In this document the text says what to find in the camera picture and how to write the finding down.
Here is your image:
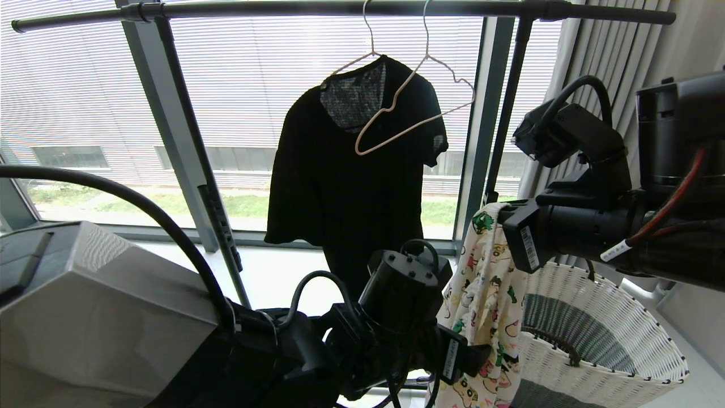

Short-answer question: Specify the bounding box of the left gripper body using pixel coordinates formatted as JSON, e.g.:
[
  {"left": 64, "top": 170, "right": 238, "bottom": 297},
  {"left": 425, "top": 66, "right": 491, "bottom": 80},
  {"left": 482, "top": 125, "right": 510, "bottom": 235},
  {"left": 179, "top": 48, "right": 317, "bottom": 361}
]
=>
[{"left": 422, "top": 328, "right": 493, "bottom": 388}]

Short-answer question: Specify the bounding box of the window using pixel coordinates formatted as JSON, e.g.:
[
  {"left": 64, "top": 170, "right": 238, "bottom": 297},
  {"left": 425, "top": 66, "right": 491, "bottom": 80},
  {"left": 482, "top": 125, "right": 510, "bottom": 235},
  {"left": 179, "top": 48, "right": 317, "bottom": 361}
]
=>
[{"left": 0, "top": 0, "right": 567, "bottom": 256}]

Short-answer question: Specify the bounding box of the beige curtain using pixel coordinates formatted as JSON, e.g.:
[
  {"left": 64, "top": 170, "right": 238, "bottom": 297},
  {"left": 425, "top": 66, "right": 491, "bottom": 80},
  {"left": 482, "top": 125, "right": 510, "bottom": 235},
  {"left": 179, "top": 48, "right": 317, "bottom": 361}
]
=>
[{"left": 515, "top": 0, "right": 725, "bottom": 307}]

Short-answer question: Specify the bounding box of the black garment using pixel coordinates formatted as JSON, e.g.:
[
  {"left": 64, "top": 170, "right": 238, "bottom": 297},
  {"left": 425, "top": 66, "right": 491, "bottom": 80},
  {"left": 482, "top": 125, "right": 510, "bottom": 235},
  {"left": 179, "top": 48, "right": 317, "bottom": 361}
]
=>
[{"left": 265, "top": 54, "right": 449, "bottom": 295}]

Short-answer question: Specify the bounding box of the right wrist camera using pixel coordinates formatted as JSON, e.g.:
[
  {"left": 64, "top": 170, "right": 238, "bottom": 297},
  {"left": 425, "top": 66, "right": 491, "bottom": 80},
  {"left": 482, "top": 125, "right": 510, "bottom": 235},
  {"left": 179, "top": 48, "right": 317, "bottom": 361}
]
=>
[{"left": 513, "top": 102, "right": 633, "bottom": 194}]

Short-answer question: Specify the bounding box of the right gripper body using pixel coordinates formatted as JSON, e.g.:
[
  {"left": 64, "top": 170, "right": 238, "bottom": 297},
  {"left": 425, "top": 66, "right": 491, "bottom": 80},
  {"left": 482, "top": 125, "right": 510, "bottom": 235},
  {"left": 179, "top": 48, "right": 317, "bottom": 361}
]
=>
[{"left": 501, "top": 193, "right": 646, "bottom": 274}]

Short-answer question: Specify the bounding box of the white laundry basket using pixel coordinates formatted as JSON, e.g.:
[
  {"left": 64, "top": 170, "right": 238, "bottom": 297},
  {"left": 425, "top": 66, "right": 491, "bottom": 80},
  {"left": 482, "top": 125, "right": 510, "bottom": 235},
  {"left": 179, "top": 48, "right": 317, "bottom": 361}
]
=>
[{"left": 507, "top": 261, "right": 690, "bottom": 408}]

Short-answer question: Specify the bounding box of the black cable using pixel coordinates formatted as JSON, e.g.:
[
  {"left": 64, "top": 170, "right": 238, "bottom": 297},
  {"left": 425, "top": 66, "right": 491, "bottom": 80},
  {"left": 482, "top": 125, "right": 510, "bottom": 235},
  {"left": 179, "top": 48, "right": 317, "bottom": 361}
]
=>
[
  {"left": 0, "top": 164, "right": 236, "bottom": 335},
  {"left": 535, "top": 75, "right": 615, "bottom": 132},
  {"left": 400, "top": 239, "right": 441, "bottom": 267},
  {"left": 278, "top": 270, "right": 355, "bottom": 332}
]

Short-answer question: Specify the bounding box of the cream printed garment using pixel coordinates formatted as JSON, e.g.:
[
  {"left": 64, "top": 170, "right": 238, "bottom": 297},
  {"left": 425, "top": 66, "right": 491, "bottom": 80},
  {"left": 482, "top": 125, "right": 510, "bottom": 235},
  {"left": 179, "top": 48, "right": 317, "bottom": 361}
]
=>
[{"left": 436, "top": 203, "right": 530, "bottom": 408}]

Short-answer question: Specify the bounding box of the black clothes rack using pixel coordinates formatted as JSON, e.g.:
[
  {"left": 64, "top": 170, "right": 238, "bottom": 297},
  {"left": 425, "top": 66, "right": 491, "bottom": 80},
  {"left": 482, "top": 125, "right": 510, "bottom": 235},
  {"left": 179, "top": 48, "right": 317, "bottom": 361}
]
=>
[{"left": 11, "top": 0, "right": 677, "bottom": 309}]

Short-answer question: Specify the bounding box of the pink clothes hanger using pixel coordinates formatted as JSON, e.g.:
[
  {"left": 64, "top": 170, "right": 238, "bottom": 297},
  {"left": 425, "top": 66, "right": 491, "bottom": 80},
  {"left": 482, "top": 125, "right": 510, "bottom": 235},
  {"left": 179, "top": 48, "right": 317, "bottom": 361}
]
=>
[
  {"left": 320, "top": 0, "right": 386, "bottom": 91},
  {"left": 355, "top": 0, "right": 476, "bottom": 156}
]

